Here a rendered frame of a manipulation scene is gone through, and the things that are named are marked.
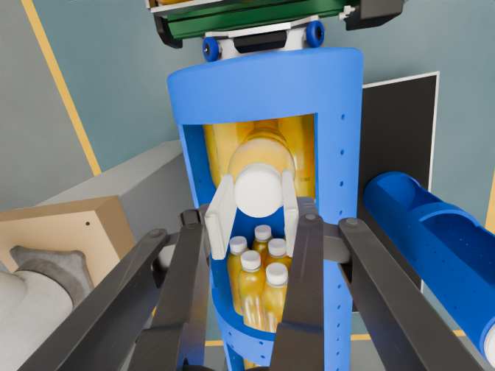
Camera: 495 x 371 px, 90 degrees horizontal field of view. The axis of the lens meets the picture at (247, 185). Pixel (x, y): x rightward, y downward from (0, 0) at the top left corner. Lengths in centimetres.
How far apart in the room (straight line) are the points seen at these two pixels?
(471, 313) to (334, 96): 75
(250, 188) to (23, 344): 57
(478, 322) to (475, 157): 121
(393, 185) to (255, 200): 143
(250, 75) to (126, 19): 150
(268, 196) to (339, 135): 16
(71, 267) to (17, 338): 15
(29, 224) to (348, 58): 70
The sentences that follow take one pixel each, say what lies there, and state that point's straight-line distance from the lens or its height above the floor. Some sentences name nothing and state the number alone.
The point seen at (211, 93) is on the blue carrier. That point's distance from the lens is 29.
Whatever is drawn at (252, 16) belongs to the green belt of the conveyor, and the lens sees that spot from 63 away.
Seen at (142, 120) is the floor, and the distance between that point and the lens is 172.
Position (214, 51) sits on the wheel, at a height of 98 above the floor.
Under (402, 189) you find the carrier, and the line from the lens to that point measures 162.
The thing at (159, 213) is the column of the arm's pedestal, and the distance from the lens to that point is 90.
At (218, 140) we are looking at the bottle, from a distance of 40.
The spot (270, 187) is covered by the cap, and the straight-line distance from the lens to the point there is 19.
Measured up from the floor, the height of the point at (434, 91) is 15.
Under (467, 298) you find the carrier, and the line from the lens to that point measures 94.
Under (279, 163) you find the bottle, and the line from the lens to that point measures 22.
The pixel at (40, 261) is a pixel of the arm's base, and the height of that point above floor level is 110.
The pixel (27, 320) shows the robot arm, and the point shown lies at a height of 121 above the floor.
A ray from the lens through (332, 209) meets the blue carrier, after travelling 35.
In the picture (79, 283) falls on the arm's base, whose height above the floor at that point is 109.
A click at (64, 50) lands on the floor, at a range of 194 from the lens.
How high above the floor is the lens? 151
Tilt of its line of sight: 68 degrees down
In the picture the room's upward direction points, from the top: 165 degrees counter-clockwise
